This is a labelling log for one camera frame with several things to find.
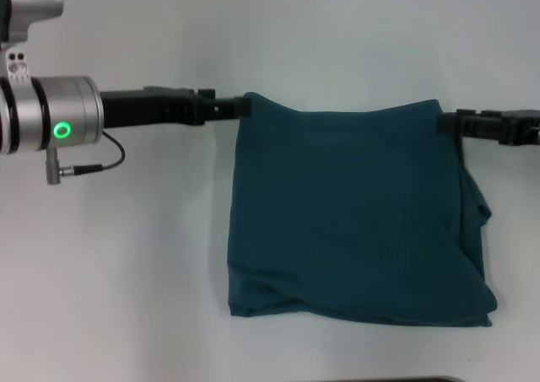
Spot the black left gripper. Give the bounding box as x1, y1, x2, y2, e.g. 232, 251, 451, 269
99, 85, 252, 129

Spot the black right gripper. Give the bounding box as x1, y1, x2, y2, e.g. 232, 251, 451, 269
435, 108, 540, 147

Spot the teal T-shirt with FREE print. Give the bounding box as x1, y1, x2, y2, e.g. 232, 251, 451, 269
226, 90, 499, 329

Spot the dark device edge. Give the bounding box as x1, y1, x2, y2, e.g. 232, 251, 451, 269
381, 375, 467, 382

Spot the left arm cable with plugs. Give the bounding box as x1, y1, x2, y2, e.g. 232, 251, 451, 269
45, 130, 127, 186

